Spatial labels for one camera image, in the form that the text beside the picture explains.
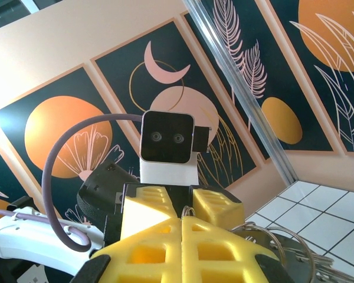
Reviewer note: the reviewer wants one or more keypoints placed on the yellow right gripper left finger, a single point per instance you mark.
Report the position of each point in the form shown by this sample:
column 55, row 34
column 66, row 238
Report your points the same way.
column 165, row 241

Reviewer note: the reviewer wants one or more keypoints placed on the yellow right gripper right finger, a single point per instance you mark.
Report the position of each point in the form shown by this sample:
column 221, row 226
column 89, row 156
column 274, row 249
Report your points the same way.
column 212, row 253

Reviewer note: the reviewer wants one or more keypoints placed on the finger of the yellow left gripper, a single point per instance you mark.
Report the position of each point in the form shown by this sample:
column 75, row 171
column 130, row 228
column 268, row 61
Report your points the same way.
column 218, row 209
column 144, row 212

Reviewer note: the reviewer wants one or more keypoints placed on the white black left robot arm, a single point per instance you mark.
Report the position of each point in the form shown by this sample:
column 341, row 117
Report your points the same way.
column 23, row 236

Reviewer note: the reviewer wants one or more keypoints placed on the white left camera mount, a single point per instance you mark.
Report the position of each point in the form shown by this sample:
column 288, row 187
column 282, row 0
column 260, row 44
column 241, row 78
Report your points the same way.
column 168, row 174

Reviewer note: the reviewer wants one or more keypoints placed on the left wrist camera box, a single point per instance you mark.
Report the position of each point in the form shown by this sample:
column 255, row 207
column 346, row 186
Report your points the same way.
column 165, row 138

